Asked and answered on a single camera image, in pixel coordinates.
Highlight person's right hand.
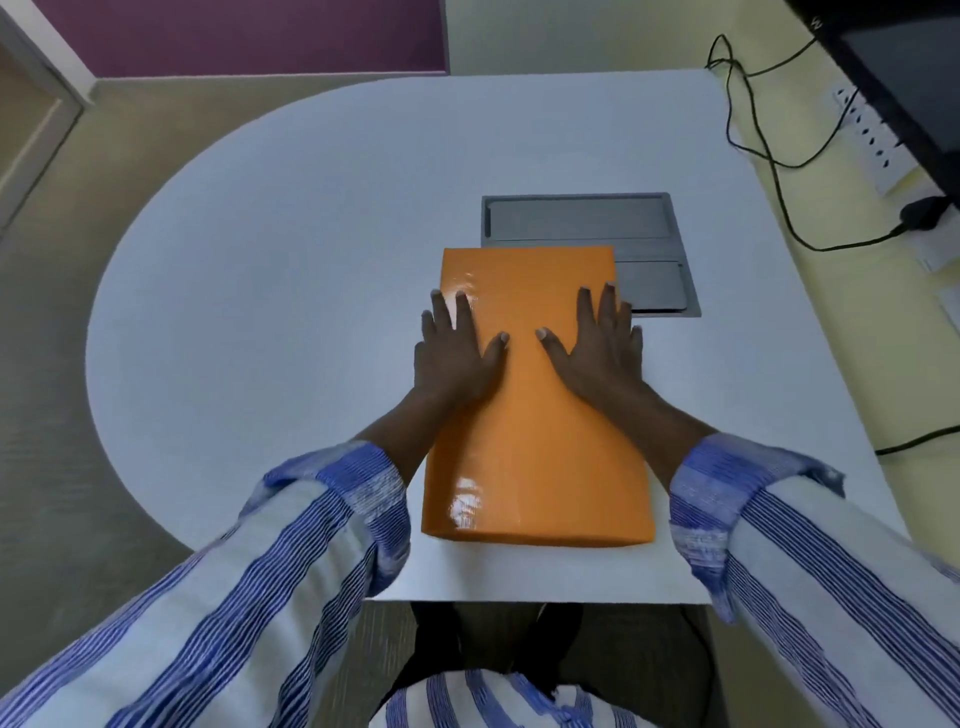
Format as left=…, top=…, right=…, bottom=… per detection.
left=534, top=282, right=646, bottom=403

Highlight person's left hand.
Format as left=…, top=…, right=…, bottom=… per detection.
left=413, top=289, right=512, bottom=414

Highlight orange package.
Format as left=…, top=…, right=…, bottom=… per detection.
left=420, top=246, right=655, bottom=547

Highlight person's right forearm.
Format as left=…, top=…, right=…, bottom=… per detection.
left=628, top=381, right=960, bottom=728

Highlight person's left forearm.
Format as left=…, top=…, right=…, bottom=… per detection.
left=0, top=391, right=453, bottom=728

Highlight black trousers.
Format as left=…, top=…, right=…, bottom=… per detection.
left=396, top=602, right=588, bottom=700

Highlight white power strip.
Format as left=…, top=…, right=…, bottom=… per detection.
left=832, top=86, right=921, bottom=198

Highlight black plug adapter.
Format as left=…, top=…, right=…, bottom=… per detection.
left=899, top=195, right=951, bottom=233

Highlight blue striped white shirt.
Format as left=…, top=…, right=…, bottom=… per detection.
left=378, top=669, right=663, bottom=728

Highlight black monitor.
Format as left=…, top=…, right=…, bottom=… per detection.
left=783, top=0, right=960, bottom=213

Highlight grey table cable hatch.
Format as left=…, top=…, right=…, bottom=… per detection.
left=480, top=192, right=702, bottom=318

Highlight long black cable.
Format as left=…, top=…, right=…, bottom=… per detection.
left=707, top=33, right=920, bottom=253

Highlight thin black cable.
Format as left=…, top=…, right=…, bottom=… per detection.
left=723, top=56, right=864, bottom=171

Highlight black floor cable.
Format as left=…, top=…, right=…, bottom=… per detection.
left=875, top=425, right=960, bottom=457

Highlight white wall socket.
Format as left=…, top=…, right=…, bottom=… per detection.
left=903, top=223, right=960, bottom=273

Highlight light door frame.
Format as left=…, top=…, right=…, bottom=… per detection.
left=0, top=6, right=88, bottom=235

